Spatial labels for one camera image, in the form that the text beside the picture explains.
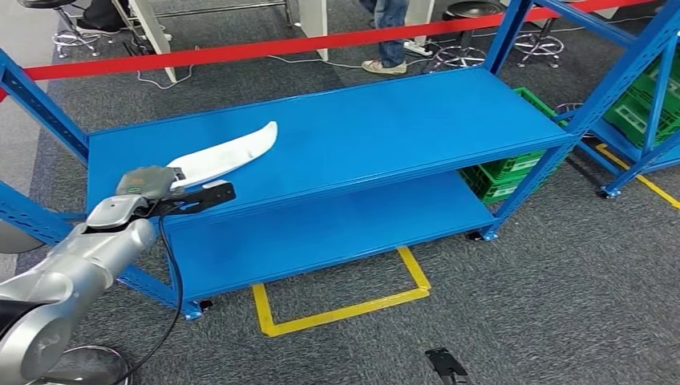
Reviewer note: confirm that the white curved plastic part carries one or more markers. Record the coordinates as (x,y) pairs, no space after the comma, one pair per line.
(228,154)

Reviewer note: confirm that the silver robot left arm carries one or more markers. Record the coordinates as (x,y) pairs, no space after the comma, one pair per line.
(90,260)

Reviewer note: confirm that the blue metal shelf rack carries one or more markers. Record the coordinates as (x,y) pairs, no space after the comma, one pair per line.
(345,122)
(661,95)

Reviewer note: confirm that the red barrier belt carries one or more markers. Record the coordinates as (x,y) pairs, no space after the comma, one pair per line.
(265,48)

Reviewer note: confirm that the white power strip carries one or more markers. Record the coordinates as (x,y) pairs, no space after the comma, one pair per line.
(418,48)

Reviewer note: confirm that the white desk leg panel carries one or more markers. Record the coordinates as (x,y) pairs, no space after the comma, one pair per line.
(151,37)
(422,18)
(313,26)

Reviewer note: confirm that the person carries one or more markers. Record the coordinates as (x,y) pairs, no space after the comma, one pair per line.
(101,13)
(390,32)

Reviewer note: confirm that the black stool chrome base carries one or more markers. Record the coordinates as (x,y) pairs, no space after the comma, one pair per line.
(473,9)
(74,40)

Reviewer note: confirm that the stool with chrome base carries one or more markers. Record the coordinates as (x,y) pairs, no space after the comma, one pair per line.
(537,48)

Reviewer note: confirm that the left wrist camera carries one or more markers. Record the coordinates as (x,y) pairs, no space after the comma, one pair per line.
(212,197)

